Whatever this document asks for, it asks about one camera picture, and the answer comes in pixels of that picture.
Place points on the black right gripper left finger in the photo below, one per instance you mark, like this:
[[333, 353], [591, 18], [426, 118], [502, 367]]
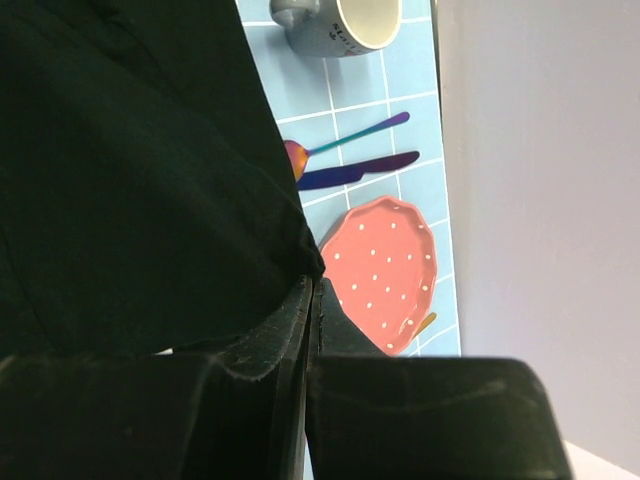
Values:
[[236, 414]]

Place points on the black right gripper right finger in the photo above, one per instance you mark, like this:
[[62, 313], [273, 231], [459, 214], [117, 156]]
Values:
[[370, 416]]

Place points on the black t shirt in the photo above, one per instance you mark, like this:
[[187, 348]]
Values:
[[147, 201]]

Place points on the pink dotted plate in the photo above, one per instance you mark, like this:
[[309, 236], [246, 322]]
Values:
[[381, 261]]

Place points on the blue grid placemat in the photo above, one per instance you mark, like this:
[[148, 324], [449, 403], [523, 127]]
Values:
[[317, 100]]

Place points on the grey white mug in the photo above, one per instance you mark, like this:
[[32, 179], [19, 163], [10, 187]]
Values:
[[337, 28]]

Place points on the blue handled knife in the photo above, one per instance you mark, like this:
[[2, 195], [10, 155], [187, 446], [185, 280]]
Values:
[[347, 174]]

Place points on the blue handled spoon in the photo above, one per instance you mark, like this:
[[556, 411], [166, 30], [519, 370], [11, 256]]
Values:
[[299, 156]]

